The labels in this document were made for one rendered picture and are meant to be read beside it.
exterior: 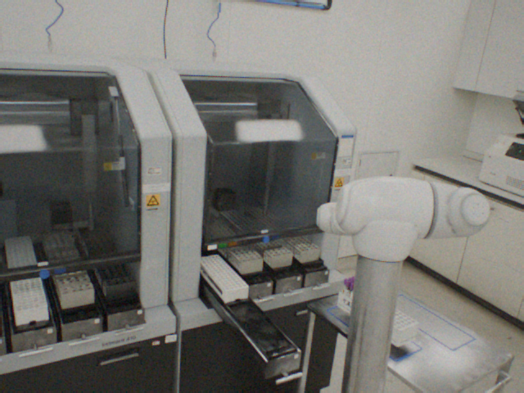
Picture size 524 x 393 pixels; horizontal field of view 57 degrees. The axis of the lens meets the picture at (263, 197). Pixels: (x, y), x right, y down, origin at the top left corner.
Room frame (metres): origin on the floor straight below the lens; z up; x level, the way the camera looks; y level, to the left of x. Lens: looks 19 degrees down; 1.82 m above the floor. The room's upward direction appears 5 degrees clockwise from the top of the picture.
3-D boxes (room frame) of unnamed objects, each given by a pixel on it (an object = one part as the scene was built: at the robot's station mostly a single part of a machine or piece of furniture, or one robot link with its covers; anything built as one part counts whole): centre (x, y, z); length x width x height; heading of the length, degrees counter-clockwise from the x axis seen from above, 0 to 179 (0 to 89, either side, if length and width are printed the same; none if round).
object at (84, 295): (1.48, 0.63, 0.85); 0.12 x 0.02 x 0.06; 122
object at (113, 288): (1.56, 0.50, 0.85); 0.12 x 0.02 x 0.06; 122
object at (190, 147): (2.26, 0.19, 0.81); 1.06 x 0.84 x 1.62; 31
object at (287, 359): (1.59, 0.05, 0.78); 0.73 x 0.14 x 0.09; 31
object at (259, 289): (2.05, 0.15, 0.78); 0.73 x 0.14 x 0.09; 31
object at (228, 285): (1.74, 0.14, 0.83); 0.30 x 0.10 x 0.06; 31
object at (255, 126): (2.09, 0.08, 1.28); 0.61 x 0.51 x 0.63; 121
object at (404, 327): (1.50, -0.45, 0.88); 0.30 x 0.10 x 0.06; 37
